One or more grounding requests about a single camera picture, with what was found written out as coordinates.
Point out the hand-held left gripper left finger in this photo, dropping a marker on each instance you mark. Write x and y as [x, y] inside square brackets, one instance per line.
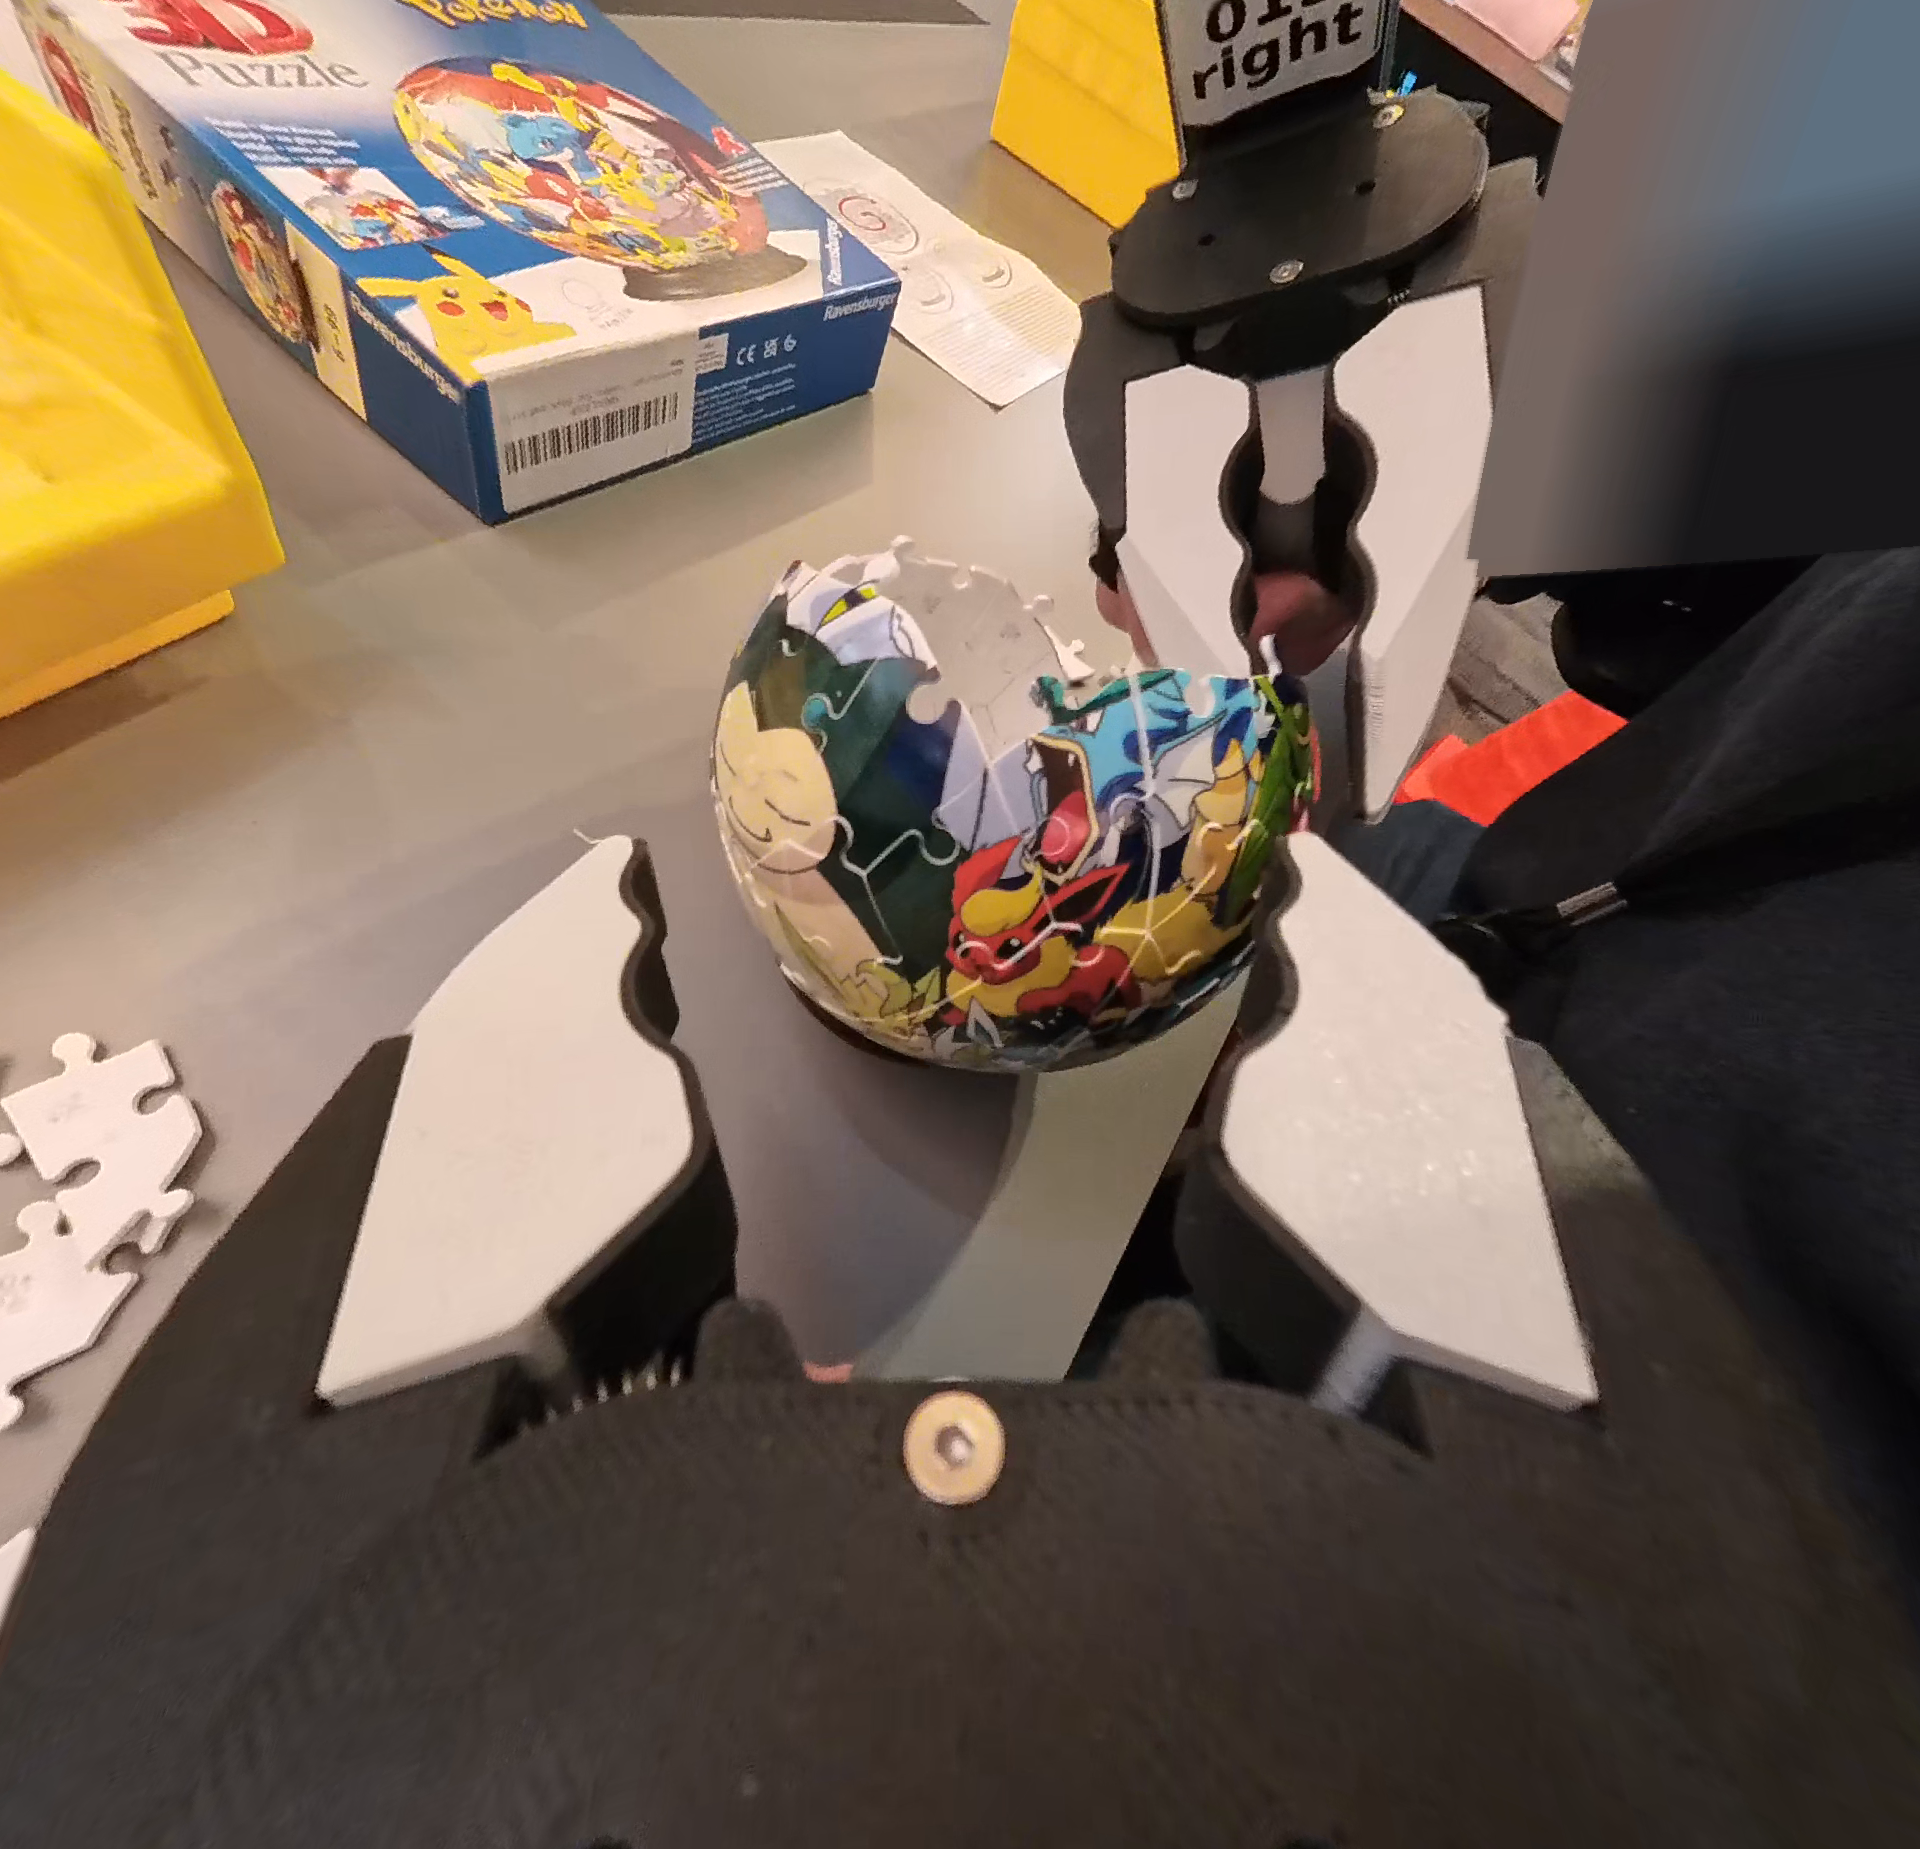
[511, 1159]

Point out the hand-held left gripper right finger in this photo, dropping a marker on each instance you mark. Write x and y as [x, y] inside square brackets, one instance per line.
[1380, 1130]

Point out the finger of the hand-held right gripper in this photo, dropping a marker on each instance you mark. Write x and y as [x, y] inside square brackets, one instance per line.
[1178, 499]
[1426, 454]

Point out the colourful cartoon puzzle ball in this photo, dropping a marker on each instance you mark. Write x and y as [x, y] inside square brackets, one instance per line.
[839, 830]

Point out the white puzzle piece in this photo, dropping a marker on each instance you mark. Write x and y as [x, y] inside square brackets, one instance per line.
[11, 1580]
[53, 1309]
[98, 1130]

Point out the blue puzzle box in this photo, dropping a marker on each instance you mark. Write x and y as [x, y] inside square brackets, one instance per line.
[450, 319]

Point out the person's right hand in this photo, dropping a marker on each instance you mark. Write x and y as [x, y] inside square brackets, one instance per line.
[1305, 620]

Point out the yellow plastic bin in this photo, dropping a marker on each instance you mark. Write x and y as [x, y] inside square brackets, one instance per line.
[1079, 95]
[106, 499]

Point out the white instruction sheet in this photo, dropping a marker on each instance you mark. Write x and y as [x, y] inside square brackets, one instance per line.
[959, 303]

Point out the orange fabric item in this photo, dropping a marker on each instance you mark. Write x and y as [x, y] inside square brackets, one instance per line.
[1515, 761]

